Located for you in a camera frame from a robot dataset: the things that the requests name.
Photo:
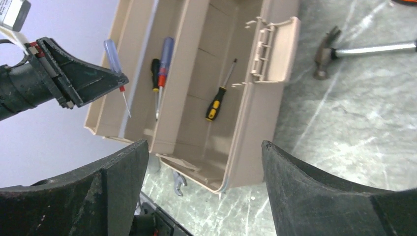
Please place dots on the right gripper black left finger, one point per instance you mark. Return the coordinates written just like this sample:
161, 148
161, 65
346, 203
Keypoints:
97, 199

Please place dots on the translucent brown tool box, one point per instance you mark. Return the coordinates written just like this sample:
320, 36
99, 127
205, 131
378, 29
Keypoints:
209, 35

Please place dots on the black yellow handled screwdriver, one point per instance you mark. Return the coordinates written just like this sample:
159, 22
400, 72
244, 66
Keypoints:
215, 105

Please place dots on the black handled steel tool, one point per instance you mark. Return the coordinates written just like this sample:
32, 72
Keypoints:
326, 53

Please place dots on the large silver open-end wrench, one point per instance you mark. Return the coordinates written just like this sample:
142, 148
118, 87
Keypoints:
179, 181

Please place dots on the blue handle red collar screwdriver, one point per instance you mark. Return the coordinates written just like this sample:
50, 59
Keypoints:
115, 65

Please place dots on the red handled screwdriver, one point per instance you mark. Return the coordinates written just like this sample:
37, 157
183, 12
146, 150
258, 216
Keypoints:
165, 62

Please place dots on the orange handled pliers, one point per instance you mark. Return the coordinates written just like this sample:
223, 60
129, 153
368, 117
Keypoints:
406, 2

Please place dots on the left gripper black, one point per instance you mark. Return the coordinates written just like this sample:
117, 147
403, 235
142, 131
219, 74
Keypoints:
53, 74

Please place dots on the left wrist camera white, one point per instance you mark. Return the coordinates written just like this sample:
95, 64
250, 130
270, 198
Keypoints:
13, 13

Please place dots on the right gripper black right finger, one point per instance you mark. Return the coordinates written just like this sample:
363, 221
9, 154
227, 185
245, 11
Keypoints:
307, 201

